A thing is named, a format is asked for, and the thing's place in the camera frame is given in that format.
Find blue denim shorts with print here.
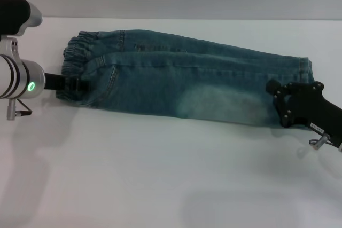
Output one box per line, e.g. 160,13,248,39
55,29,314,130

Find right arm cable with plug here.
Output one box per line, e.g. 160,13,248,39
308,133,338,151

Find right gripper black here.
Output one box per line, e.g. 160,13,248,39
265,79,342,147

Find left wrist silver black camera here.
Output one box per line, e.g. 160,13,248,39
0,0,44,37

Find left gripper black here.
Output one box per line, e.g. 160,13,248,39
43,73,90,93

